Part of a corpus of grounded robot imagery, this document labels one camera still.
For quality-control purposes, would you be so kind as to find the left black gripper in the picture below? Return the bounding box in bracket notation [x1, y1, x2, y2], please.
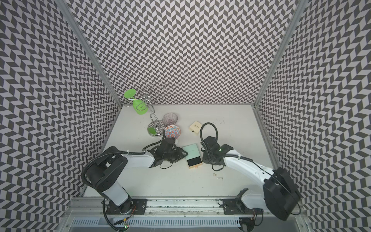
[164, 147, 189, 164]

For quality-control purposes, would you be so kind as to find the cream jewelry box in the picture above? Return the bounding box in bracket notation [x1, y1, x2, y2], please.
[189, 121, 203, 134]

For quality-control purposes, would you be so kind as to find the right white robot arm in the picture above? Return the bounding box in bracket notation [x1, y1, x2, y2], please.
[201, 136, 301, 221]

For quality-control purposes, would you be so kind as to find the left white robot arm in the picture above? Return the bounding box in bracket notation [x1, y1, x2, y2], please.
[81, 137, 188, 206]

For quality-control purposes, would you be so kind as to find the floral patterned ceramic bowl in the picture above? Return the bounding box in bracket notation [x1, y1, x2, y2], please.
[164, 125, 181, 139]

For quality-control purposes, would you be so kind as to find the clear ribbed glass bowl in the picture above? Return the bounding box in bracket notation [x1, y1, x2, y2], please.
[162, 113, 178, 126]

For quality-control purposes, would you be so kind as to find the green leaf lower ornament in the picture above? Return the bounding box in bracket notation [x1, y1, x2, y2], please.
[133, 99, 148, 115]

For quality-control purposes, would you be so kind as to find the green leaf ornament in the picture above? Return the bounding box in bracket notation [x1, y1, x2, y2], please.
[133, 99, 148, 115]
[124, 89, 136, 99]

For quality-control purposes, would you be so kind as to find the green leaf upper ornament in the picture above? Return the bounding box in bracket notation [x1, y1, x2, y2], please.
[124, 89, 136, 99]

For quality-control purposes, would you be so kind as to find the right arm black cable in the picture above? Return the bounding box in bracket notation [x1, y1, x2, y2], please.
[199, 122, 219, 146]

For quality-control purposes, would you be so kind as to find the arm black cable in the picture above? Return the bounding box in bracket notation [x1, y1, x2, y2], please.
[199, 122, 219, 146]
[141, 131, 166, 153]

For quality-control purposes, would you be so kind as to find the silver wire jewelry stand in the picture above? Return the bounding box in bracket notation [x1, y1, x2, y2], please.
[139, 84, 165, 137]

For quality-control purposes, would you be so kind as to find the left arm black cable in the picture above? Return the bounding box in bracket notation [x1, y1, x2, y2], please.
[141, 131, 166, 153]

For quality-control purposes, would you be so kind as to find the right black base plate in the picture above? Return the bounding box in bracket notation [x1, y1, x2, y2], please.
[218, 198, 263, 215]

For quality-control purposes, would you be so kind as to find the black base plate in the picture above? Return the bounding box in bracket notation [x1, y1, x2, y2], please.
[106, 198, 148, 216]
[218, 198, 263, 215]

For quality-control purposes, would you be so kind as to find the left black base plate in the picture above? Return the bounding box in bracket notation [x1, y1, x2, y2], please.
[106, 198, 148, 216]

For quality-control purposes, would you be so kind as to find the aluminium front rail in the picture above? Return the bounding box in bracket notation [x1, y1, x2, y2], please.
[62, 197, 308, 218]

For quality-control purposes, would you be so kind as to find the aluminium corner post left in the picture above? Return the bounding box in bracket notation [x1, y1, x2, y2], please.
[55, 0, 123, 108]

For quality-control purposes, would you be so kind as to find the aluminium corner post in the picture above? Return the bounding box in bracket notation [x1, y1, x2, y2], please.
[55, 0, 123, 108]
[254, 0, 310, 108]

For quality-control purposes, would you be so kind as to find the aluminium corner post right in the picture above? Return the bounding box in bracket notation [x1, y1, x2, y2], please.
[254, 0, 310, 108]

